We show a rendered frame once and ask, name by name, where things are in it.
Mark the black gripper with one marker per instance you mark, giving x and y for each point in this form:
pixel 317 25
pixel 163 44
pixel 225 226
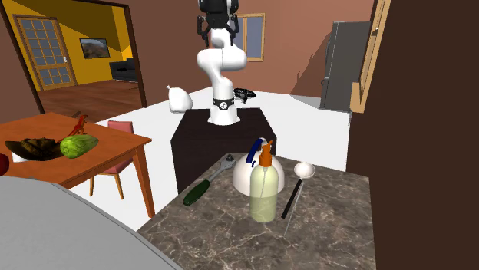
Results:
pixel 218 21

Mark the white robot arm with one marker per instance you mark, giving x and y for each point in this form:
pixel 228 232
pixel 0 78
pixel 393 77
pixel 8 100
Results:
pixel 221 61

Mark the wooden framed window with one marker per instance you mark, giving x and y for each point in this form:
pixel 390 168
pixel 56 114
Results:
pixel 254 36

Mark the white tied bag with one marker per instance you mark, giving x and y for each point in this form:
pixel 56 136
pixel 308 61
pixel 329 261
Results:
pixel 179 100

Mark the dark sofa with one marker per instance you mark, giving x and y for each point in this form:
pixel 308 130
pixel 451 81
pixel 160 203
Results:
pixel 123 70

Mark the dark robot stand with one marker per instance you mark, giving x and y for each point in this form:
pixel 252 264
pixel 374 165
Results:
pixel 198 142

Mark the grey refrigerator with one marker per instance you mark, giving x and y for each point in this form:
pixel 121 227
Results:
pixel 346 67

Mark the pink chair with wooden legs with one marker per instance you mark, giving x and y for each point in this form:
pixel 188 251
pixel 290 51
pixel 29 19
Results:
pixel 121 127

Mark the wooden dining table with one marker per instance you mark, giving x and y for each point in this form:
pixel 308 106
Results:
pixel 104 146

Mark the red dinosaur figure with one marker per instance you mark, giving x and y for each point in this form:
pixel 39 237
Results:
pixel 79 126

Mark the clear soap bottle orange pump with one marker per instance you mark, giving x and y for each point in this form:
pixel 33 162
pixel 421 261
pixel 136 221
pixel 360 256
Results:
pixel 264 194

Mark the wooden door with glass panes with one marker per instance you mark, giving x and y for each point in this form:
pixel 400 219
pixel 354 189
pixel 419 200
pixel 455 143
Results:
pixel 46 52

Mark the green melon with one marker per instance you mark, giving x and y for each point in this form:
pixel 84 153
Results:
pixel 78 146

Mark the dark brown crumpled hat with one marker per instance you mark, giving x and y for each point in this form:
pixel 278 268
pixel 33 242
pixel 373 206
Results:
pixel 35 149

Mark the dark red round thing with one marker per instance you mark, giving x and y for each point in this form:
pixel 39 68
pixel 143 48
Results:
pixel 3 164

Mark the landscape wall picture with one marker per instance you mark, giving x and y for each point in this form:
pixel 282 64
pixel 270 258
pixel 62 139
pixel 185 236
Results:
pixel 94 48

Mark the light wooden door frame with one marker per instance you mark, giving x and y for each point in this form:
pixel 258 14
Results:
pixel 368 63

